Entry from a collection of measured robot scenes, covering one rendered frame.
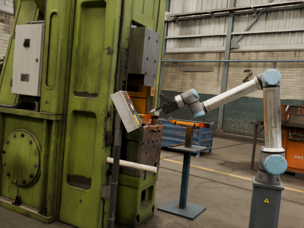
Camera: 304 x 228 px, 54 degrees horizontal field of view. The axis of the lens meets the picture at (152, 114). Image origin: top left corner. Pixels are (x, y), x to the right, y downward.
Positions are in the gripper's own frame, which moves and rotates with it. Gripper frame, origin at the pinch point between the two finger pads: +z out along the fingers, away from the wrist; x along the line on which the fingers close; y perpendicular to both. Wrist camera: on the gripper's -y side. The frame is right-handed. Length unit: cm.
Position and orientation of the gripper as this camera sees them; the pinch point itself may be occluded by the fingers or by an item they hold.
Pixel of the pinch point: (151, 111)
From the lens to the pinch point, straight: 228.9
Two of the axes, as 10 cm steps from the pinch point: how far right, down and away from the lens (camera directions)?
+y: 4.2, 9.1, 0.3
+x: 0.5, -0.5, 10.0
